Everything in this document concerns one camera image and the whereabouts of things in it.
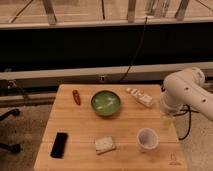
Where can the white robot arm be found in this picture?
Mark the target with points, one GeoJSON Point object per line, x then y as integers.
{"type": "Point", "coordinates": [186, 87]}

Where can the white square sponge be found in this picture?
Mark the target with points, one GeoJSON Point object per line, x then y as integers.
{"type": "Point", "coordinates": [104, 144]}

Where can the green ceramic bowl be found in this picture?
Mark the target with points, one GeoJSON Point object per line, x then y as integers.
{"type": "Point", "coordinates": [105, 103]}

